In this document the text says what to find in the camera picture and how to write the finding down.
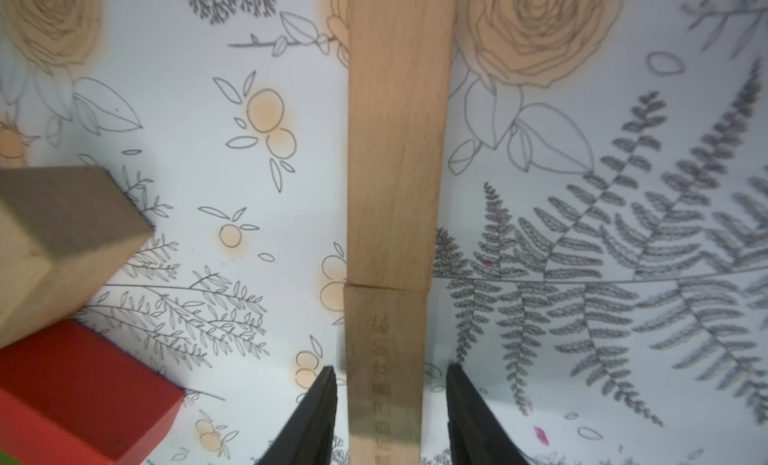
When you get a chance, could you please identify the lowest natural wooden block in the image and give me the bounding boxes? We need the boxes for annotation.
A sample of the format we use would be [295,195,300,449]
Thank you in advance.
[347,0,456,291]

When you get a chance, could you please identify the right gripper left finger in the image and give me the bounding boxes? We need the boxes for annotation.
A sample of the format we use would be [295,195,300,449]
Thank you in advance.
[258,366,338,465]

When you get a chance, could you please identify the green wooden block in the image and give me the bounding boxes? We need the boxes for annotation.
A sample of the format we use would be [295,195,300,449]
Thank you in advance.
[0,451,21,465]

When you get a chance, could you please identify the natural block with engraved numbers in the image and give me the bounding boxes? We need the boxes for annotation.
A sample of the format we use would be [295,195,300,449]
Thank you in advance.
[344,284,427,464]

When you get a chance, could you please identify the red block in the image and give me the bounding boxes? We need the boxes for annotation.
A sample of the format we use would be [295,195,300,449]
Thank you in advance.
[1,320,184,464]

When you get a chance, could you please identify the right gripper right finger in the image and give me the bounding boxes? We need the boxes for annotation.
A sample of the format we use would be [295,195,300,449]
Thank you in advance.
[446,363,528,465]

